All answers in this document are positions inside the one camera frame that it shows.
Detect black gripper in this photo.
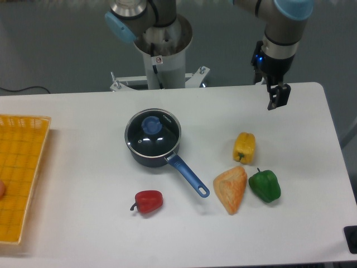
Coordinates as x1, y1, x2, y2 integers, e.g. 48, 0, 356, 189
260, 53, 295, 111

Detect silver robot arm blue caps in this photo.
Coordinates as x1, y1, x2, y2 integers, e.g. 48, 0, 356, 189
104, 1, 314, 110

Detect glass lid blue knob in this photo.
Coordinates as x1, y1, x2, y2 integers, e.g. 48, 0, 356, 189
124, 108, 181, 158

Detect yellow bell pepper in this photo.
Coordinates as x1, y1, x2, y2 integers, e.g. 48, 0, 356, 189
233, 132, 256, 164

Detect green bell pepper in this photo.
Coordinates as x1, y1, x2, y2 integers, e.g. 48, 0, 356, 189
248, 168, 281, 203

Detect triangular bread pastry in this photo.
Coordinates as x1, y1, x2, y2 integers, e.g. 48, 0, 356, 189
213, 166, 247, 215

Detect black table edge device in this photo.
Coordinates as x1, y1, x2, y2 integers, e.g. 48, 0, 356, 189
344, 226, 357, 254

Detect red bell pepper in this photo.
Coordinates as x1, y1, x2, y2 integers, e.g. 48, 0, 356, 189
130, 190, 163, 214

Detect yellow woven basket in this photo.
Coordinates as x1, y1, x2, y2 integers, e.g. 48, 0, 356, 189
1, 114, 51, 245

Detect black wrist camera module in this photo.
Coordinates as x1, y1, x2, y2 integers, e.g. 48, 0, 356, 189
251, 41, 263, 84

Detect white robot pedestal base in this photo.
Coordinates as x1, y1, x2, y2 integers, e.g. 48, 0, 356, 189
110, 15, 210, 92

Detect dark blue saucepan blue handle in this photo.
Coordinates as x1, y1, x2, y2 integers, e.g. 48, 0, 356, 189
127, 139, 210, 198

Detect black cable on floor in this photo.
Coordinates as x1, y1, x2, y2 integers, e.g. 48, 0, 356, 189
0, 86, 51, 94

